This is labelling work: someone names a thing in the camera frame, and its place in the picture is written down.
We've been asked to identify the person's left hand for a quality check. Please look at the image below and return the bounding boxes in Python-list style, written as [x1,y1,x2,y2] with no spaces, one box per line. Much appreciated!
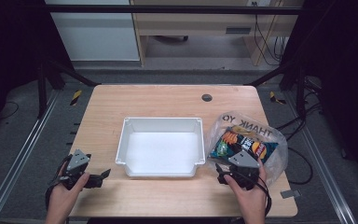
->
[47,164,90,208]

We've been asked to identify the yellow snack packet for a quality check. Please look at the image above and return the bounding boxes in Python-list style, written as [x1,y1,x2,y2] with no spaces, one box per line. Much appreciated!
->
[231,125,262,139]

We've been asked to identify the aluminium floor rail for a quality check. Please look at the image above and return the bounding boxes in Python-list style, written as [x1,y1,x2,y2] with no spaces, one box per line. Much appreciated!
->
[283,91,358,224]
[0,90,60,224]

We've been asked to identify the black floor cable bundle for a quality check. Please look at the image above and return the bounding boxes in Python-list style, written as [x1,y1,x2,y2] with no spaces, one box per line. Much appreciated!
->
[274,77,324,141]

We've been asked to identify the clear plastic bag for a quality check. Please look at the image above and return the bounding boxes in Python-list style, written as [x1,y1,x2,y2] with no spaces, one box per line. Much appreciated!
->
[204,111,289,188]

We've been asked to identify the yellow black striped tape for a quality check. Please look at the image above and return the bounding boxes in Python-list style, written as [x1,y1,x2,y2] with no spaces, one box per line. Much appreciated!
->
[69,89,83,106]
[268,91,287,105]

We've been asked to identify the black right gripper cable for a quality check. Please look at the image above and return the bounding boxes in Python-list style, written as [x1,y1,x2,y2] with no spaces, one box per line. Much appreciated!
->
[241,172,273,217]

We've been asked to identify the black metal stand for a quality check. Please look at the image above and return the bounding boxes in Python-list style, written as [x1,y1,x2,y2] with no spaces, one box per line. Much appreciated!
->
[36,57,100,119]
[245,60,309,120]

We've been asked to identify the hanging black cables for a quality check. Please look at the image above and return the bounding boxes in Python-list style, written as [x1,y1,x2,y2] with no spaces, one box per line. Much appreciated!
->
[251,1,290,67]

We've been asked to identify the black horizontal frame bar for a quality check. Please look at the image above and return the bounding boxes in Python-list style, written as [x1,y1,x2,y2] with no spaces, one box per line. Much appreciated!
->
[45,4,304,16]

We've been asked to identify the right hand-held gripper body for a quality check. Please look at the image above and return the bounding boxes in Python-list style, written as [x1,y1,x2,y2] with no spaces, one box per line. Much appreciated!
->
[227,151,261,191]

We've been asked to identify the person's right hand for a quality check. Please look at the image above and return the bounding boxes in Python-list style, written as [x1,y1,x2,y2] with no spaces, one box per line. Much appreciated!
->
[223,158,269,210]

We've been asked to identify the white cabinet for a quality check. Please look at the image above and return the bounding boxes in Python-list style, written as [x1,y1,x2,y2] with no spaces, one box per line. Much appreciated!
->
[45,0,141,63]

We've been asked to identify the light wooden desk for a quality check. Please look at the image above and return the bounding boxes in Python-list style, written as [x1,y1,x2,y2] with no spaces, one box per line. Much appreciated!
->
[130,0,306,68]

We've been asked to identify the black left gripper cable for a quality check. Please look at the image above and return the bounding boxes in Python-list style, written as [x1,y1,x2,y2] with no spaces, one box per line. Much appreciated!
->
[44,155,73,213]

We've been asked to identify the white plastic bin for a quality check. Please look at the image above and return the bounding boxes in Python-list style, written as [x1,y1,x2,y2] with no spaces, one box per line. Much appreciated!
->
[115,116,207,179]

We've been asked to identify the looped black floor cable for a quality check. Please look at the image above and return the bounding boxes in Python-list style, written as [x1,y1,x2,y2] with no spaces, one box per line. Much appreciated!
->
[287,146,314,186]

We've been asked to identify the dark curtain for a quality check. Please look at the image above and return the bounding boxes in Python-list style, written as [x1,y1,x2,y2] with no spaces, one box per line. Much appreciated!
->
[0,0,73,138]
[281,0,358,181]

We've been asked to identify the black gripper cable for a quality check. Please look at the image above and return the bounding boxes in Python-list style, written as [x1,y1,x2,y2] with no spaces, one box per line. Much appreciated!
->
[44,155,73,213]
[241,172,273,217]

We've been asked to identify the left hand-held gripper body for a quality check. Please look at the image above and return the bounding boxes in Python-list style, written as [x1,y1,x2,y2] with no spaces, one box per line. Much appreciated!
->
[60,148,92,191]

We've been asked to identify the grey tape piece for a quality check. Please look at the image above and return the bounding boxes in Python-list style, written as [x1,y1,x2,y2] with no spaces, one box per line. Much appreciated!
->
[280,189,302,200]

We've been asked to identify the blue chips packet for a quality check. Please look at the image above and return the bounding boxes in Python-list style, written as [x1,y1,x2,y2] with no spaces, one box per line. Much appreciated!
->
[209,126,280,166]

